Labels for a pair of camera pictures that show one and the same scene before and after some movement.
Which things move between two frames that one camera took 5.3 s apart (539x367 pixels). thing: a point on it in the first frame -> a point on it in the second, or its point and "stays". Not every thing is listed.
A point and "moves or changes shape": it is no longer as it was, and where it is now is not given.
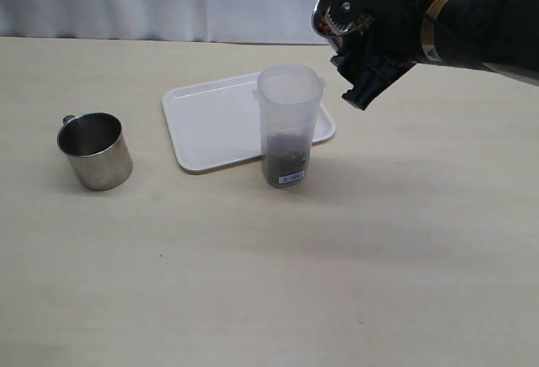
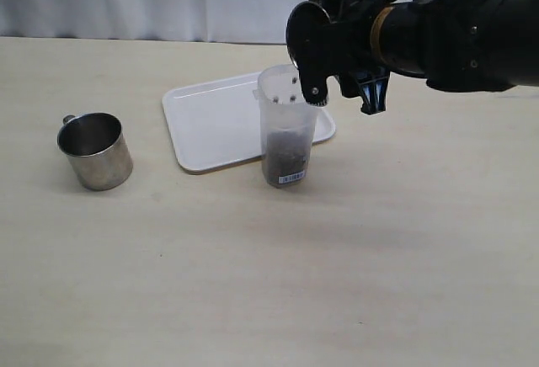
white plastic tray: x=216 y=124 stays
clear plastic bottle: x=290 y=96 stays
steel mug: x=98 y=148 stays
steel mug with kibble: x=344 y=13 moves or changes shape
